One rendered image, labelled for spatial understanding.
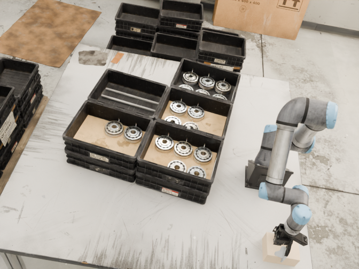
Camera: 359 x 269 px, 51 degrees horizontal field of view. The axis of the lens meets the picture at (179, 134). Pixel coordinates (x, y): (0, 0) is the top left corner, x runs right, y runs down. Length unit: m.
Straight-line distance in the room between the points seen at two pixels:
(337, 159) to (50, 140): 2.44
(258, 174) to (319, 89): 2.28
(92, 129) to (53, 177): 0.33
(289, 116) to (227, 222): 0.67
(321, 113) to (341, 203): 1.71
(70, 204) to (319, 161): 2.24
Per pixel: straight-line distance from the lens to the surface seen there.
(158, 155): 2.03
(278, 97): 2.78
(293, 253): 1.98
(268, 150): 2.07
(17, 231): 1.99
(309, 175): 3.35
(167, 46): 3.54
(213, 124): 2.25
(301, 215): 1.68
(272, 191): 1.74
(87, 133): 2.12
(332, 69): 4.60
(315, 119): 1.70
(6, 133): 2.80
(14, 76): 3.22
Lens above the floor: 2.43
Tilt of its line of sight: 48 degrees down
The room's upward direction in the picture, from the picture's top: 11 degrees clockwise
